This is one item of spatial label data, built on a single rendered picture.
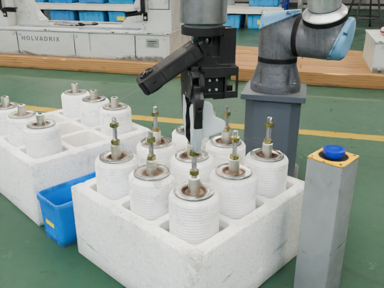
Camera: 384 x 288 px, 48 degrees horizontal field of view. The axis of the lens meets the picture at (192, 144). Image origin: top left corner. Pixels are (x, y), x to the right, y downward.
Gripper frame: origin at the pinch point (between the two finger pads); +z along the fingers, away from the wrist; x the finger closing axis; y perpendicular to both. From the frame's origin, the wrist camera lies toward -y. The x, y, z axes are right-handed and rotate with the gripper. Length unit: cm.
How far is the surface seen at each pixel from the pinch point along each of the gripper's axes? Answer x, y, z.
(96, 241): 15.0, -17.8, 27.7
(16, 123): 53, -36, 11
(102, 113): 56, -13, 11
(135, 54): 223, 18, 23
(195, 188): -1.1, 0.7, 8.7
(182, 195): -1.4, -2.0, 9.7
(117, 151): 18.9, -11.6, 8.3
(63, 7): 552, -34, 14
